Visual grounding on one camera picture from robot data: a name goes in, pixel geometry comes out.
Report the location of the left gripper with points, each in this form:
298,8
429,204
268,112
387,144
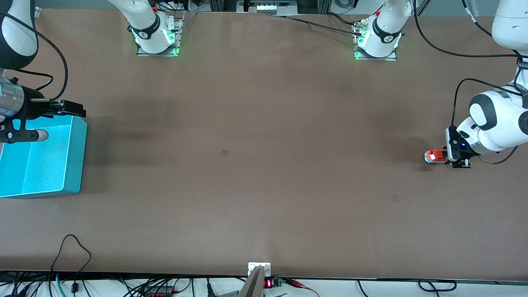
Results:
459,163

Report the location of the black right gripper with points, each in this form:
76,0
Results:
34,106

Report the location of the orange toy bus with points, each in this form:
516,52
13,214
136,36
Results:
433,156

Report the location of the blue plastic box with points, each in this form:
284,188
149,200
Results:
45,165

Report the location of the grey orange power device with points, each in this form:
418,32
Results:
159,293

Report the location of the green terminal block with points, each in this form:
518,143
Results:
277,282

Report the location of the white power strip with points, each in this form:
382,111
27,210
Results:
268,7

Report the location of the red digit display module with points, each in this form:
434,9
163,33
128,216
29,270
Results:
268,284

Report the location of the grey metal bar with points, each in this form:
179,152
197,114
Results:
253,286

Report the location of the metal corner bracket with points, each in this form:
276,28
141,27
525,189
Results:
38,13

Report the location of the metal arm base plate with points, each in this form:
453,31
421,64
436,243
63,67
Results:
375,59
180,33

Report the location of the aluminium frame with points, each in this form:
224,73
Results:
288,3

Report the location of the white mounting bracket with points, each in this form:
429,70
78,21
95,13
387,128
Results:
253,266

